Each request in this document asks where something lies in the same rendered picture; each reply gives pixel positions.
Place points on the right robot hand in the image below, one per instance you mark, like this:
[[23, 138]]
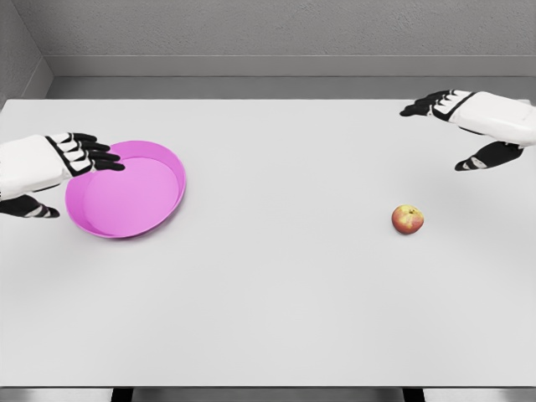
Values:
[[494, 119]]

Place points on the pink round plate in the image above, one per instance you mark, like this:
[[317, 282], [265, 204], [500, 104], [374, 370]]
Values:
[[125, 190]]

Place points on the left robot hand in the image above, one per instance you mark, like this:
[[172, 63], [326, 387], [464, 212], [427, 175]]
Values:
[[29, 167]]

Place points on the red yellow apple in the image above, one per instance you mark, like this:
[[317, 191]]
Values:
[[408, 219]]

